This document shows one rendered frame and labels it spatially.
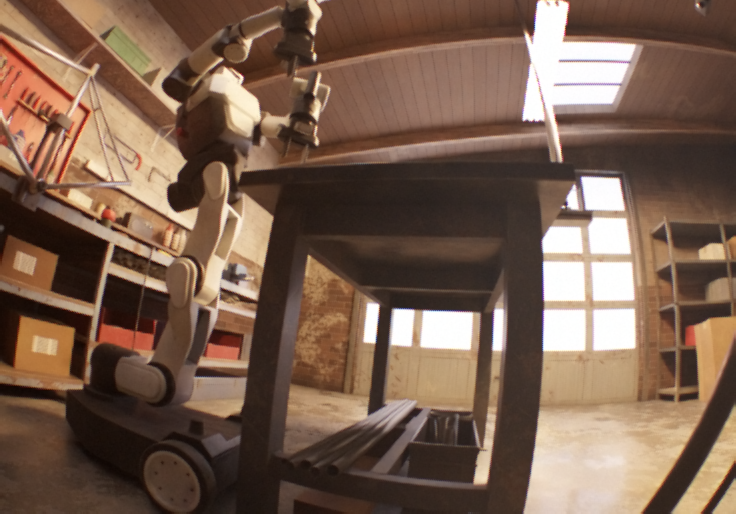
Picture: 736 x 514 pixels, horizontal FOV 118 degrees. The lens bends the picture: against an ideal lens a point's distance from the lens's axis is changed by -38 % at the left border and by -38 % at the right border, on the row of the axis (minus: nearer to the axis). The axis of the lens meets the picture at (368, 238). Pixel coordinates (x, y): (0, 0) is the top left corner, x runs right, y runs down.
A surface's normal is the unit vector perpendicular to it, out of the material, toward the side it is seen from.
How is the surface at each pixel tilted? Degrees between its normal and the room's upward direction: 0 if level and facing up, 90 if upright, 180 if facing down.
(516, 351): 90
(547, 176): 90
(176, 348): 90
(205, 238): 90
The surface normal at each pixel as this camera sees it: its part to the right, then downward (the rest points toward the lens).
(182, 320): 0.00, 0.11
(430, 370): -0.26, -0.33
